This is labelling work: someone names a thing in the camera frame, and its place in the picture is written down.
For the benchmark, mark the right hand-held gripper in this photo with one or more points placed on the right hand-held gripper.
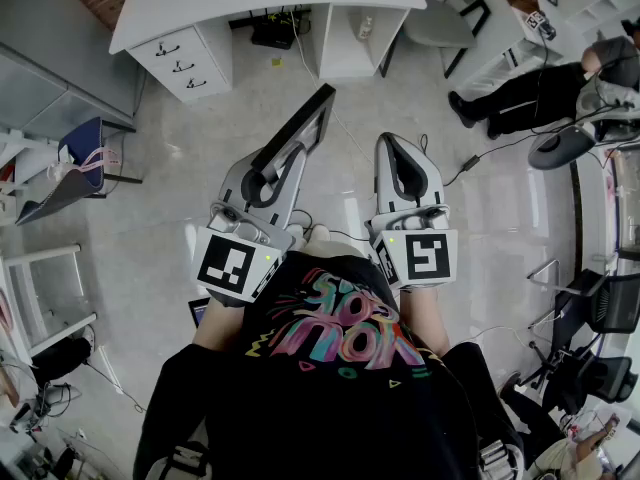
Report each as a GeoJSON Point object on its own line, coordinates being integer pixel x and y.
{"type": "Point", "coordinates": [425, 258]}

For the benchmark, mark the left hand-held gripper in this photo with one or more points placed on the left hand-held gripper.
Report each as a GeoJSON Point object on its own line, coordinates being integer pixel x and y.
{"type": "Point", "coordinates": [235, 263]}

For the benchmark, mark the black picture frame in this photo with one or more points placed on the black picture frame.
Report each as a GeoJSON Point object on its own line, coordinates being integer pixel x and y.
{"type": "Point", "coordinates": [300, 118]}

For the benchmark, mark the person's right forearm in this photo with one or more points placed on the person's right forearm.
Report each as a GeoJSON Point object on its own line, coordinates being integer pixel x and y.
{"type": "Point", "coordinates": [425, 318]}

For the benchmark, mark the person's left forearm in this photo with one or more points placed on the person's left forearm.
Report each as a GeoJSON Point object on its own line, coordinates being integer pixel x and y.
{"type": "Point", "coordinates": [220, 323]}

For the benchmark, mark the person's left white shoe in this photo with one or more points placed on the person's left white shoe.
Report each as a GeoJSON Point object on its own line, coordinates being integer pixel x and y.
{"type": "Point", "coordinates": [297, 233]}

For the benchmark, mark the person's white shoe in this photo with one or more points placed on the person's white shoe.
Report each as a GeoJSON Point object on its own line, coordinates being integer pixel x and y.
{"type": "Point", "coordinates": [320, 232]}
{"type": "Point", "coordinates": [297, 233]}

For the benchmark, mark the person's right white shoe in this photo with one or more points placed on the person's right white shoe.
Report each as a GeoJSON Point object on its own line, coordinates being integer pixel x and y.
{"type": "Point", "coordinates": [320, 232]}

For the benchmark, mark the small black screen device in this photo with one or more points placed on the small black screen device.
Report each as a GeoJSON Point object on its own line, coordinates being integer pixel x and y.
{"type": "Point", "coordinates": [200, 313]}

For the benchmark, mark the white drawer cabinet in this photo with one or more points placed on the white drawer cabinet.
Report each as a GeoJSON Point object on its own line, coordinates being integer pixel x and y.
{"type": "Point", "coordinates": [180, 63]}

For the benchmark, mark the black router box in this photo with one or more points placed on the black router box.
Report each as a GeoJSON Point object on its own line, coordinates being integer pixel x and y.
{"type": "Point", "coordinates": [272, 30]}

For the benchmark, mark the grey office chair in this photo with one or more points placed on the grey office chair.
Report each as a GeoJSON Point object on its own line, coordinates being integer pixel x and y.
{"type": "Point", "coordinates": [560, 145]}

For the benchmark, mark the small white bottle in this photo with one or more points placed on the small white bottle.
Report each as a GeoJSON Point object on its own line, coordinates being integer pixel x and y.
{"type": "Point", "coordinates": [367, 27]}

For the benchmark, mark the white shell chair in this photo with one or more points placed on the white shell chair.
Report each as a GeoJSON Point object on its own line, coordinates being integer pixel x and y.
{"type": "Point", "coordinates": [435, 23]}

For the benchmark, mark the white counter with dark edge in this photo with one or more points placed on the white counter with dark edge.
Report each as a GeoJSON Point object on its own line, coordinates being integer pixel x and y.
{"type": "Point", "coordinates": [592, 193]}

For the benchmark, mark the blue chair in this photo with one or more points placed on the blue chair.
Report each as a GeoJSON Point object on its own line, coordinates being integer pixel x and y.
{"type": "Point", "coordinates": [82, 138]}

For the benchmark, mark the person's black printed t-shirt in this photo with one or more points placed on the person's black printed t-shirt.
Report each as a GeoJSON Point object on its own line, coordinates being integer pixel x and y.
{"type": "Point", "coordinates": [325, 418]}

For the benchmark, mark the grey low cabinet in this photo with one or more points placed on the grey low cabinet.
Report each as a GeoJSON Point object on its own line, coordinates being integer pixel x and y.
{"type": "Point", "coordinates": [40, 93]}

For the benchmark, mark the black mesh office chair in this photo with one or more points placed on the black mesh office chair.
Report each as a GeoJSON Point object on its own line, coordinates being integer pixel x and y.
{"type": "Point", "coordinates": [600, 378]}
{"type": "Point", "coordinates": [615, 303]}

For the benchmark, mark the white metal rack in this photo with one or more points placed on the white metal rack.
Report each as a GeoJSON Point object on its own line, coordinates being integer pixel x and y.
{"type": "Point", "coordinates": [30, 268]}

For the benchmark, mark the black bag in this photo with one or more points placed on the black bag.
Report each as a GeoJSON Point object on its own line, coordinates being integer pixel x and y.
{"type": "Point", "coordinates": [60, 358]}

